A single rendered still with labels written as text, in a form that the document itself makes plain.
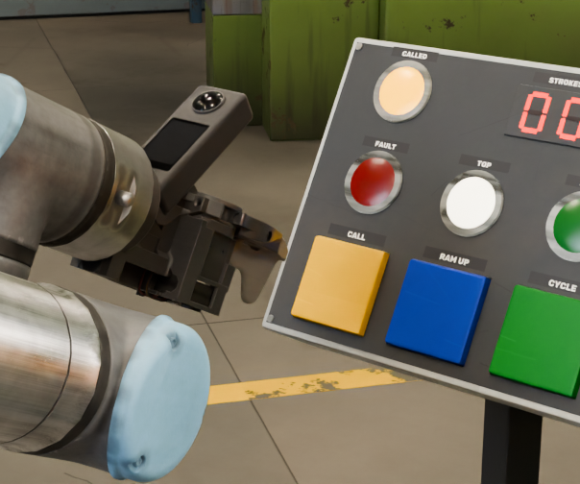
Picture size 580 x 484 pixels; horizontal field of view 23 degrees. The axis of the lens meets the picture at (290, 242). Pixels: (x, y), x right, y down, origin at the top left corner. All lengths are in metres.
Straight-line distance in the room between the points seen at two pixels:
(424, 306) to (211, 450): 1.99
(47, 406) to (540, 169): 0.57
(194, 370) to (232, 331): 2.97
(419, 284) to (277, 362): 2.40
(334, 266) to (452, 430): 2.04
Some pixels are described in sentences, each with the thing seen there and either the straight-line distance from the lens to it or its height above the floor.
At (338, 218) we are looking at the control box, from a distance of 1.24.
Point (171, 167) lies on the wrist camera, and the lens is 0.99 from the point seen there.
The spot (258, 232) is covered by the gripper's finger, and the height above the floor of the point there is 1.11.
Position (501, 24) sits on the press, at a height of 0.47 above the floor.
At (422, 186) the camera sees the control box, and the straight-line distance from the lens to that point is 1.20.
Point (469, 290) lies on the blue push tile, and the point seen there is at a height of 1.03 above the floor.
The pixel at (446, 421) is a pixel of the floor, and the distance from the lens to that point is 3.28.
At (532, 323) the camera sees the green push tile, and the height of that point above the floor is 1.02.
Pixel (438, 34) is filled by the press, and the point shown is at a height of 0.44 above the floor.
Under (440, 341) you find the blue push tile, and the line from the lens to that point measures 1.15.
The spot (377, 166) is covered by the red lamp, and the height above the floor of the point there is 1.10.
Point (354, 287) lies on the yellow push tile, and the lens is 1.20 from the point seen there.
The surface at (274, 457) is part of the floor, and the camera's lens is 3.10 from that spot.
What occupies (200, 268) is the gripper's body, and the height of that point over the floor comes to 1.09.
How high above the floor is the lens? 1.44
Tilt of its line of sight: 19 degrees down
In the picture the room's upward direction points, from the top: straight up
